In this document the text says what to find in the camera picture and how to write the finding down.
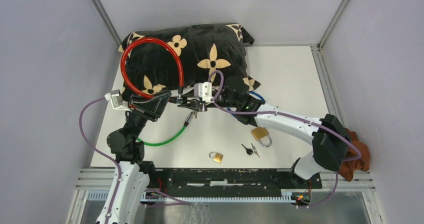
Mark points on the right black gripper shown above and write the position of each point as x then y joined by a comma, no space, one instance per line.
197,106

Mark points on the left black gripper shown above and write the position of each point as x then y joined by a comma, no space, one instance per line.
152,108

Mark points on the green cable lock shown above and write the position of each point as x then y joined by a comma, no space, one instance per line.
166,130

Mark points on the blue cable lock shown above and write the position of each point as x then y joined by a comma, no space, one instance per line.
253,94

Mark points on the small brass padlock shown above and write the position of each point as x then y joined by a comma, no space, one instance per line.
216,157

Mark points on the large brass padlock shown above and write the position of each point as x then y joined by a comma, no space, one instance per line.
262,136

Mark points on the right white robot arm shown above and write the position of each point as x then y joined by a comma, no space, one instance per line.
327,136

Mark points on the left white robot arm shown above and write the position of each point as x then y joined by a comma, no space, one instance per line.
132,172

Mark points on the black head key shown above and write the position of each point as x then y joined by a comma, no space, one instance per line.
248,151

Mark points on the small silver brass-lock keys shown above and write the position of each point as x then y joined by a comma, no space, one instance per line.
254,150

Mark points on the black floral pillow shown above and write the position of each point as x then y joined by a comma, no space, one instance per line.
202,49

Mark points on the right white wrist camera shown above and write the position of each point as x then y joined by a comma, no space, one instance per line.
203,91

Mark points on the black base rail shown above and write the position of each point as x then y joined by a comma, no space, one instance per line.
235,185

